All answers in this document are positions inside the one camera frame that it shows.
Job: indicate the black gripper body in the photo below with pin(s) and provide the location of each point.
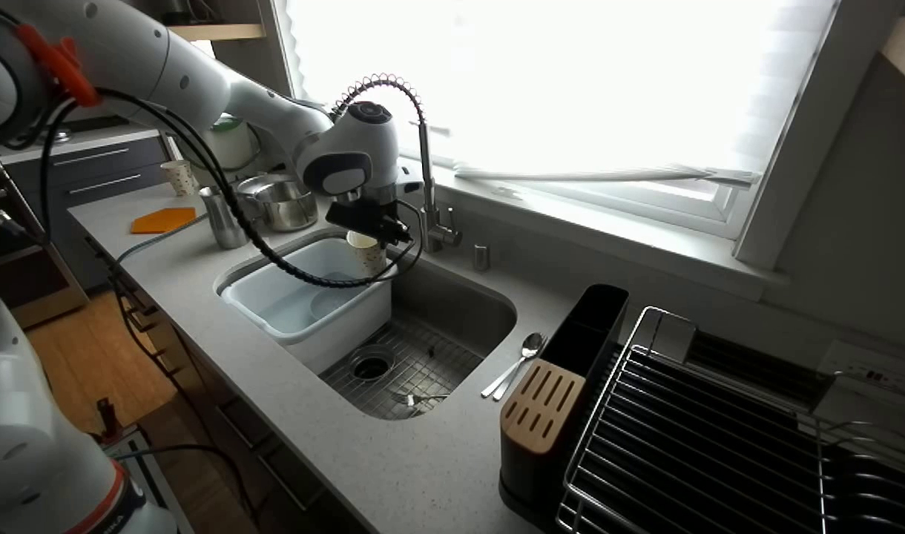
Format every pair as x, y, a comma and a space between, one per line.
369, 217

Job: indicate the white paper cup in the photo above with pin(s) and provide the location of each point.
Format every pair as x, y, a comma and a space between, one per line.
367, 254

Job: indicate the stainless steel kitchen faucet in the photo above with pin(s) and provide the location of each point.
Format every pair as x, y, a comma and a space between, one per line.
437, 221

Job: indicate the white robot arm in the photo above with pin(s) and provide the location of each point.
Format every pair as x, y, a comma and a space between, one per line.
87, 48

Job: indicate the small steel side knob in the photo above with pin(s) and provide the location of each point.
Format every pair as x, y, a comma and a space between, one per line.
481, 255

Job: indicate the white plastic wash tub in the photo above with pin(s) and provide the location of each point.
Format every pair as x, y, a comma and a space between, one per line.
315, 325

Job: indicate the stainless steel sink basin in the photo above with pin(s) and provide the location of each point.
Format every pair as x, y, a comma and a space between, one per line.
447, 301

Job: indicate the steel cylindrical container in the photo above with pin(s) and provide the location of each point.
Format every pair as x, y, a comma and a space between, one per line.
228, 232

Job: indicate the orange cloth on counter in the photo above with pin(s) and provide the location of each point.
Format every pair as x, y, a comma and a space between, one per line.
161, 221

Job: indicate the window with white blind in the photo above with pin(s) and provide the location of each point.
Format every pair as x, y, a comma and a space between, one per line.
707, 115

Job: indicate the dark drawer cabinet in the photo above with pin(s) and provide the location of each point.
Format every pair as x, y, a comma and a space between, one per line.
51, 267

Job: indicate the black dish drying rack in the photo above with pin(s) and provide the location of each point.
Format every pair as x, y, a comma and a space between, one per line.
679, 433

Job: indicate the wire sink grid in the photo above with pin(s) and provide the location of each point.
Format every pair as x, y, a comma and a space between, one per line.
404, 370

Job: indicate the wooden wall shelf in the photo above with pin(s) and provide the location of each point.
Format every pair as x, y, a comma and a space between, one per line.
217, 30

